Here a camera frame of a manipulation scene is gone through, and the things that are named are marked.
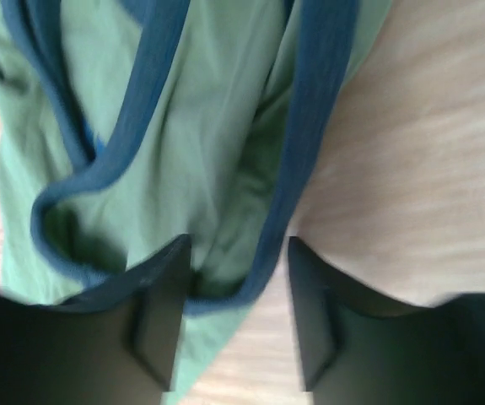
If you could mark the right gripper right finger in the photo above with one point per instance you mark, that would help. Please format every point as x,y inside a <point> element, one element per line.
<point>359,346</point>

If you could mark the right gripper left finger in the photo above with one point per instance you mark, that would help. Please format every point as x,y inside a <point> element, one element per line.
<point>112,344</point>

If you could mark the green tank top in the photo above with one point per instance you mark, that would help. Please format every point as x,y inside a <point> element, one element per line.
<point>128,123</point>

